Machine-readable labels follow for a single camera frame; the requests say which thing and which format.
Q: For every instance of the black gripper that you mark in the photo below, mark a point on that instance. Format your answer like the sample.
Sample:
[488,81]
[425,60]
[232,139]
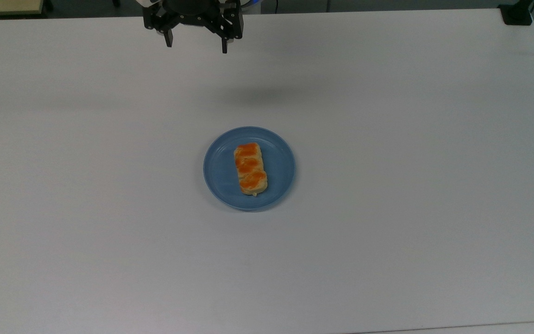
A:
[193,11]

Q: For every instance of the blue round plate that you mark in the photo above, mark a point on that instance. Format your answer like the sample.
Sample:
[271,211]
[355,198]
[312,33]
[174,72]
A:
[220,171]

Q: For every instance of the white adjacent table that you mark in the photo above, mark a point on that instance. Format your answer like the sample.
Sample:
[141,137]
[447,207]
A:
[480,328]

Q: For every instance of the beige side table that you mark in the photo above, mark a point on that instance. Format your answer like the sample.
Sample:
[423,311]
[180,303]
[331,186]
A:
[3,6]

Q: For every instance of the orange glazed bread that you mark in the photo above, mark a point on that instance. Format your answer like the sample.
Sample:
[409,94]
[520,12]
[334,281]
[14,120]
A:
[250,168]

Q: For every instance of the black table clamp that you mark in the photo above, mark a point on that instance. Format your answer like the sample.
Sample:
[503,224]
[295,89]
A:
[517,14]

